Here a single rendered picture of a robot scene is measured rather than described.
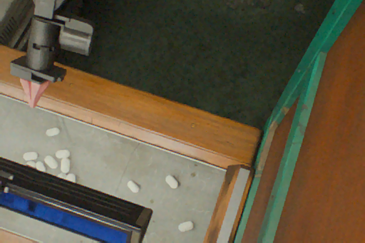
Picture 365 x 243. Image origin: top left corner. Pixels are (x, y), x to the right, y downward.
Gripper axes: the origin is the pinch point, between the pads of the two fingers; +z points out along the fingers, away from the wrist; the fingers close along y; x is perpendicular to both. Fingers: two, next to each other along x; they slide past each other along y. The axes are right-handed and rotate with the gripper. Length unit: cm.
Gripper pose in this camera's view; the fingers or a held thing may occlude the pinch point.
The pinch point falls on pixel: (33, 103)
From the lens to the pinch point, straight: 111.7
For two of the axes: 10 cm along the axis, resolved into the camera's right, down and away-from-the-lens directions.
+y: 9.4, 3.3, -0.4
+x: 1.8, -3.9, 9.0
